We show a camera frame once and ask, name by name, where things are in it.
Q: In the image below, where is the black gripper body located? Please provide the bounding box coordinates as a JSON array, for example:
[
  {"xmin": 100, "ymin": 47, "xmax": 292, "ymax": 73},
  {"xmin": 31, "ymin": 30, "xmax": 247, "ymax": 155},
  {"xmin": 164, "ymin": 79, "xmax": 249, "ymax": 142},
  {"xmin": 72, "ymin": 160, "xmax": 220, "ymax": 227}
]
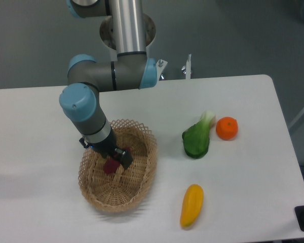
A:
[{"xmin": 79, "ymin": 129, "xmax": 123, "ymax": 158}]

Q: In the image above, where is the purple-red sweet potato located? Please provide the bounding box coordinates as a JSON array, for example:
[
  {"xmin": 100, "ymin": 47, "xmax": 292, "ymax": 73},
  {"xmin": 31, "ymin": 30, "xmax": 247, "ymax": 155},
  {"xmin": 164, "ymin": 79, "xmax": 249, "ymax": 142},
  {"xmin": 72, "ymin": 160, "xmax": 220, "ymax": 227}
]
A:
[{"xmin": 103, "ymin": 147, "xmax": 131, "ymax": 175}]

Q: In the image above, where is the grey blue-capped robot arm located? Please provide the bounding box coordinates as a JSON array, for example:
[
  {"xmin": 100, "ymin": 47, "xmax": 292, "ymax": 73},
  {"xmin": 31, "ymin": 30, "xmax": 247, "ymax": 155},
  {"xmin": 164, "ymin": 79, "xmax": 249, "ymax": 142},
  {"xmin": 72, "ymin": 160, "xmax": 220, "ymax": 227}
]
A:
[{"xmin": 59, "ymin": 1, "xmax": 158, "ymax": 169}]

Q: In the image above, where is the oval wicker basket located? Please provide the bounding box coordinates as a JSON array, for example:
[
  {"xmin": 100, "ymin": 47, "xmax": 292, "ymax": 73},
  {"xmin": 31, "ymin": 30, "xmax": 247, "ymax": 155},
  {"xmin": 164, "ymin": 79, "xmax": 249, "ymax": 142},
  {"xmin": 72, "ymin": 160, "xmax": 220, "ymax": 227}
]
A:
[{"xmin": 78, "ymin": 119, "xmax": 158, "ymax": 213}]

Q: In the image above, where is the green bok choy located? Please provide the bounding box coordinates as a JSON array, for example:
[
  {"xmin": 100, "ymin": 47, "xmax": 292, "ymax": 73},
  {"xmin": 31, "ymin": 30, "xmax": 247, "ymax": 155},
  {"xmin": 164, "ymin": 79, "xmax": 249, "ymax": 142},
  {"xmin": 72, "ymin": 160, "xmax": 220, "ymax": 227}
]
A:
[{"xmin": 181, "ymin": 110, "xmax": 216, "ymax": 159}]

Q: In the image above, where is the yellow mango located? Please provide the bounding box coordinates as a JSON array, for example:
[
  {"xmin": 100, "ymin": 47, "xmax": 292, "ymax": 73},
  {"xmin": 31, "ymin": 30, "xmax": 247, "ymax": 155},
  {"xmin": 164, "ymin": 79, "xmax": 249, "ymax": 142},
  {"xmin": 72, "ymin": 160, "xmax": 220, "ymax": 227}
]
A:
[{"xmin": 180, "ymin": 184, "xmax": 204, "ymax": 228}]

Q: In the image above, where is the orange mandarin fruit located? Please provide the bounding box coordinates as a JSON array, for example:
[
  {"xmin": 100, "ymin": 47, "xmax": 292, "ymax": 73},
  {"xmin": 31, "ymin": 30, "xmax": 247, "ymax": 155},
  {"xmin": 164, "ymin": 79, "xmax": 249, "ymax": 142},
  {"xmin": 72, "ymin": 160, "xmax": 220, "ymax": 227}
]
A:
[{"xmin": 216, "ymin": 116, "xmax": 239, "ymax": 140}]

